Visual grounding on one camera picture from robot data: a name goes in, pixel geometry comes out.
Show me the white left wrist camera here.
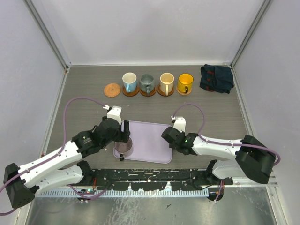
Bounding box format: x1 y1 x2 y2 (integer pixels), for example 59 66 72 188
103 105 122 125

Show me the dark blue folded cloth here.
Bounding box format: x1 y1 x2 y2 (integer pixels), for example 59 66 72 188
199 64 234 94

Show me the cream yellow mug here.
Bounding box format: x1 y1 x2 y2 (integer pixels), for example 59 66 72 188
159 73 174 96

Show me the purple glass mug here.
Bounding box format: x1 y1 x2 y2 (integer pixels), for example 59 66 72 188
113 138 133 162

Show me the light blue mug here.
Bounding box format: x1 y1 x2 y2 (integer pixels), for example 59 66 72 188
122 72 137 93

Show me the woven rattan coaster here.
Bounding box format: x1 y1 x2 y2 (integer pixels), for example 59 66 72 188
104 83 121 98
176 85 192 96

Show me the lilac plastic tray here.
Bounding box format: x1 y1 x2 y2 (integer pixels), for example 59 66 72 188
125 121 173 164

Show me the grey-green ceramic mug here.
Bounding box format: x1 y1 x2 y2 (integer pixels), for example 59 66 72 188
140 74 155 96

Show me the brown wooden coaster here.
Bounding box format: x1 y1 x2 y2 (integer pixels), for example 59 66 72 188
122 85 139 97
157 84 174 97
139 87 157 97

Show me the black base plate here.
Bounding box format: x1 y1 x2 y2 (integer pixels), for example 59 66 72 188
67 167 234 192

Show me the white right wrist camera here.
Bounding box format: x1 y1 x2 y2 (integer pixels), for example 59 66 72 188
171 116 186 133

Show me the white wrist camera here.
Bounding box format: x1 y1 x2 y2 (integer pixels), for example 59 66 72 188
103 105 122 125
171 116 186 133

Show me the aluminium front rail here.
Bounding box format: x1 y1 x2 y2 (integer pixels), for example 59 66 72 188
22 168 278 188

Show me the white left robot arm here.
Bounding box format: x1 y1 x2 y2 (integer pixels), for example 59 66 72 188
3 118 130 210

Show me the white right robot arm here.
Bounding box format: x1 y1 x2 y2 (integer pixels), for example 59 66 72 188
161 127 278 185

